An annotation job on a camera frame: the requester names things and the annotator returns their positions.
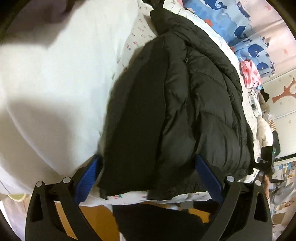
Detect black puffer jacket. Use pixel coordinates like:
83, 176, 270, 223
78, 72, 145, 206
98, 8, 254, 200

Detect cream puffer jacket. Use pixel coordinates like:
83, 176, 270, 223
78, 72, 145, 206
257, 115, 273, 147

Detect person's black trouser leg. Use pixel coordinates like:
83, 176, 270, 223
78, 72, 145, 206
112, 204, 206, 240

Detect white power strip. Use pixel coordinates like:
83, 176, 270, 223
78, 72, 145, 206
248, 92, 257, 111

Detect pink checkered cloth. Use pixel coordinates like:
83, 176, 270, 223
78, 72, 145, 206
239, 59, 262, 89

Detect whale print curtain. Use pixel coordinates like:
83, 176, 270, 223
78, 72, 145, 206
182, 0, 292, 78

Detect purple folded jacket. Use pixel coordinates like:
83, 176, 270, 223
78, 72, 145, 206
1, 1, 75, 35

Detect tree wall sticker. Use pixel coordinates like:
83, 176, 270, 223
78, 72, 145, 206
272, 78, 296, 103

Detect black cable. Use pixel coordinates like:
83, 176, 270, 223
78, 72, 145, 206
248, 81, 263, 119

